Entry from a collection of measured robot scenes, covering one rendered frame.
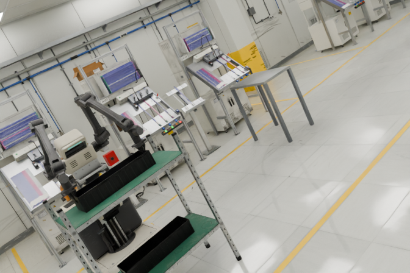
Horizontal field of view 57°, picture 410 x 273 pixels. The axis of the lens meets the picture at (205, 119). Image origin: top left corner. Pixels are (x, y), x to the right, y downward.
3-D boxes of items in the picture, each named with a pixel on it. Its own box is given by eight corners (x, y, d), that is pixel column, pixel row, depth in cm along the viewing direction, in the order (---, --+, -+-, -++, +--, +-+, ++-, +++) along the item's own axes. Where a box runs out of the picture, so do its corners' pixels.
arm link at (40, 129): (45, 121, 260) (28, 127, 255) (44, 116, 256) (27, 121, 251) (68, 169, 240) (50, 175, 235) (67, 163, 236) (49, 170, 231)
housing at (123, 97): (147, 91, 542) (147, 85, 532) (119, 107, 517) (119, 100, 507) (144, 88, 546) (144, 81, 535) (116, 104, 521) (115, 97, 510)
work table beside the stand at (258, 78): (290, 142, 443) (263, 81, 426) (254, 141, 504) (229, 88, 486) (314, 124, 463) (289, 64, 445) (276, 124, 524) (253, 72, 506)
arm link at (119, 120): (89, 95, 281) (78, 104, 274) (88, 90, 276) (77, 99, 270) (134, 124, 270) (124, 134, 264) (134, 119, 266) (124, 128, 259)
